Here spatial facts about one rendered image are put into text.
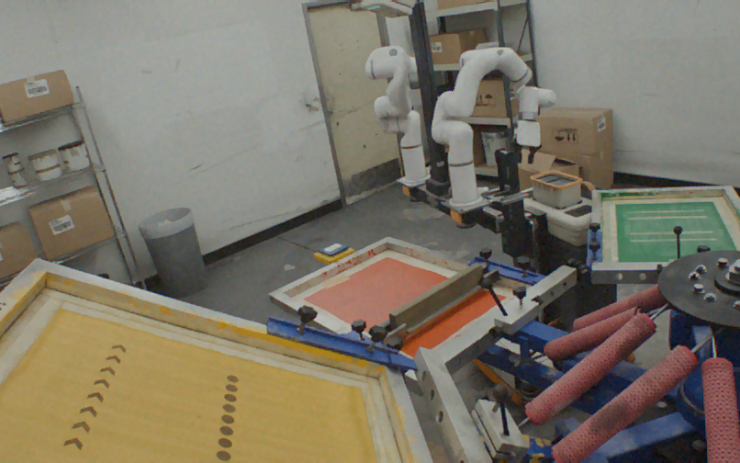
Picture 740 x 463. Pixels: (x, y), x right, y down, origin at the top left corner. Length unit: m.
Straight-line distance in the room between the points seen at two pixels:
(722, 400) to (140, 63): 4.67
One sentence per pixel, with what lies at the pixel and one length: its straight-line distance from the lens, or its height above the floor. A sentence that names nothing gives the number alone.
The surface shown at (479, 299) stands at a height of 0.96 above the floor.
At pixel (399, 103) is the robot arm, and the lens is 2.33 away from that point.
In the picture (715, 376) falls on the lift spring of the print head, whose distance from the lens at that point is 1.04.
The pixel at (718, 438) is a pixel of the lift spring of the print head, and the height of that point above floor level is 1.19.
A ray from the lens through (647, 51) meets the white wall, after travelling 5.34.
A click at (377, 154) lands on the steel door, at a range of 6.28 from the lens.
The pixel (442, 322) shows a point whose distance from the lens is 1.73.
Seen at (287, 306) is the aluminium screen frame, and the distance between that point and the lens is 1.95.
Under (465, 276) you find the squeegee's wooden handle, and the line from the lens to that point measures 1.77.
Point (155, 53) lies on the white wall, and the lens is 5.04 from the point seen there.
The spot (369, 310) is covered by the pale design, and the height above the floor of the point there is 0.96.
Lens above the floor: 1.86
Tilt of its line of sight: 21 degrees down
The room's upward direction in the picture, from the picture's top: 11 degrees counter-clockwise
